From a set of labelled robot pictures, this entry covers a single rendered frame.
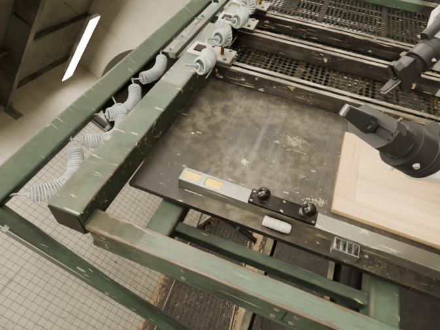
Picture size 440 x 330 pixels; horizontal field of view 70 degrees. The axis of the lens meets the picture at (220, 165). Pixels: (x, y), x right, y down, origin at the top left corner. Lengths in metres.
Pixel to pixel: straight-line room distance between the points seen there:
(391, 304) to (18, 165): 1.32
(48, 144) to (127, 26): 6.06
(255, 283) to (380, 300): 0.36
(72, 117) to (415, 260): 1.37
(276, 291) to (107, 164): 0.57
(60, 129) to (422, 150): 1.30
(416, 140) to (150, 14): 6.65
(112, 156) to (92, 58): 7.20
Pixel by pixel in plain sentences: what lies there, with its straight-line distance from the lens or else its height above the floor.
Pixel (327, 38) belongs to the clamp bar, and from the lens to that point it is 1.85.
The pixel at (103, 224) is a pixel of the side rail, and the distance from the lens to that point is 0.89.
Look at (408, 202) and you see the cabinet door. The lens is 1.16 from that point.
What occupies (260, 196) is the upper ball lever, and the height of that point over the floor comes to 1.55.
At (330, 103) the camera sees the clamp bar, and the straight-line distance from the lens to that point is 1.36.
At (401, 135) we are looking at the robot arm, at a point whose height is 1.56.
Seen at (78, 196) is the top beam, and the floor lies 1.90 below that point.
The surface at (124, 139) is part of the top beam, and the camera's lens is 1.01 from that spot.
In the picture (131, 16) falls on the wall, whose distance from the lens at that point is 7.27.
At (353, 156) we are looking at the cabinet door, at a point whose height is 1.27.
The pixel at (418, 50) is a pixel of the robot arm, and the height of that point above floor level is 1.38.
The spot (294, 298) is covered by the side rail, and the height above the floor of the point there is 1.37.
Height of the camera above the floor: 1.87
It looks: 14 degrees down
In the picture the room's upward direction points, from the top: 51 degrees counter-clockwise
